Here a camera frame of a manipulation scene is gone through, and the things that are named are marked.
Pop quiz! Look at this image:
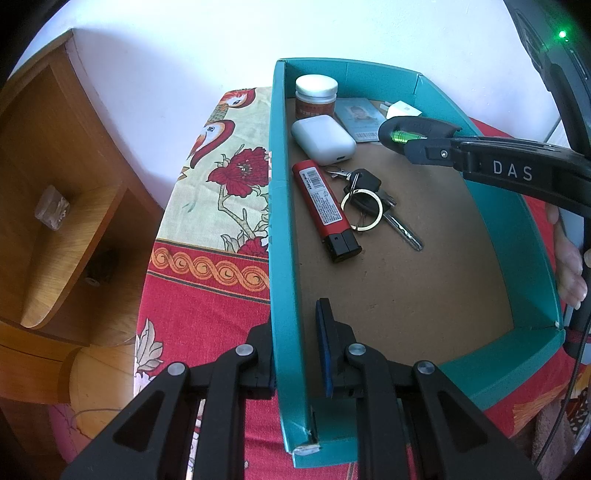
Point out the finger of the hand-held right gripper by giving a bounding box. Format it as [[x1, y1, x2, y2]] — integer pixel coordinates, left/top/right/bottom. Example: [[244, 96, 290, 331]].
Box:
[[405, 136, 591, 208]]

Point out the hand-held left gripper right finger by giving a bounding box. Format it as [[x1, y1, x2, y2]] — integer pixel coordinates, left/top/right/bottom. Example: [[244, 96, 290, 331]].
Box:
[[315, 298, 541, 480]]

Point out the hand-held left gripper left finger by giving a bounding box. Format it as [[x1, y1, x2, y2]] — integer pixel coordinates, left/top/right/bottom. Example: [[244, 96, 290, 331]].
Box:
[[60, 320, 278, 480]]

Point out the white charger plug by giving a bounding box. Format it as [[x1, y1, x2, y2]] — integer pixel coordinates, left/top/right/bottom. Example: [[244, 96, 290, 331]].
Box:
[[379, 99, 423, 121]]

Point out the teal cardboard box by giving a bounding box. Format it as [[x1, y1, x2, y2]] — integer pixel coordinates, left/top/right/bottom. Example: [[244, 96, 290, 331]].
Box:
[[268, 58, 566, 468]]

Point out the key bunch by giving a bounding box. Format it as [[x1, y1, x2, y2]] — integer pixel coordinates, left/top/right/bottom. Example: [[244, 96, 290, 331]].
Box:
[[325, 166, 424, 252]]

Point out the card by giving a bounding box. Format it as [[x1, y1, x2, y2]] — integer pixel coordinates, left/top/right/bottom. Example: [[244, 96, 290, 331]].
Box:
[[335, 98, 386, 145]]

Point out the white earbuds case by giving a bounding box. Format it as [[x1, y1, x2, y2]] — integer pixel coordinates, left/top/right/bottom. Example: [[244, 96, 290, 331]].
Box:
[[291, 114, 357, 166]]

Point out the white-lidded jar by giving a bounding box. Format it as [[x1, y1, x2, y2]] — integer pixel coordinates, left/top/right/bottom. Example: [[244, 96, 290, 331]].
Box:
[[294, 75, 339, 121]]

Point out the person's right hand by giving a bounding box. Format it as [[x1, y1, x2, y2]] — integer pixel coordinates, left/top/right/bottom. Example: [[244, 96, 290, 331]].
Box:
[[545, 203, 589, 311]]

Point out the red printed tablecloth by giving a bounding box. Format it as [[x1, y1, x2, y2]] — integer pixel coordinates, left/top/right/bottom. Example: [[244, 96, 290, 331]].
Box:
[[134, 88, 573, 480]]

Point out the clear plastic packet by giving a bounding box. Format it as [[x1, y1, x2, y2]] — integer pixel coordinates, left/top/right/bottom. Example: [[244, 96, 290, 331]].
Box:
[[34, 185, 71, 230]]

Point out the wooden shelf unit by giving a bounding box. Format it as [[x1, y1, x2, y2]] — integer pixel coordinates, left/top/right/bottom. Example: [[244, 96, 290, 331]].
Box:
[[0, 30, 164, 409]]

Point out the black cable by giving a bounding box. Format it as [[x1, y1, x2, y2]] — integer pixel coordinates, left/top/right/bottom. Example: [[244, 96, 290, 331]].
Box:
[[531, 318, 591, 467]]

